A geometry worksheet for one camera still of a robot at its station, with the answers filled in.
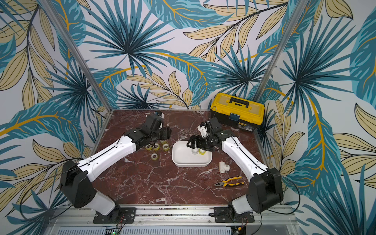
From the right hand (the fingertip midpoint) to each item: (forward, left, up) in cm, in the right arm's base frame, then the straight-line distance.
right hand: (194, 145), depth 82 cm
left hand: (+6, +15, +4) cm, 17 cm away
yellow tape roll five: (+1, +25, -15) cm, 29 cm away
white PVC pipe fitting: (-8, -18, -14) cm, 24 cm away
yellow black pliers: (-17, -17, -16) cm, 29 cm away
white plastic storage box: (+1, +7, -15) cm, 16 cm away
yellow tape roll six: (+4, -5, -15) cm, 16 cm away
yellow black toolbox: (+24, -30, 0) cm, 38 cm away
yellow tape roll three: (+8, +18, -15) cm, 25 cm away
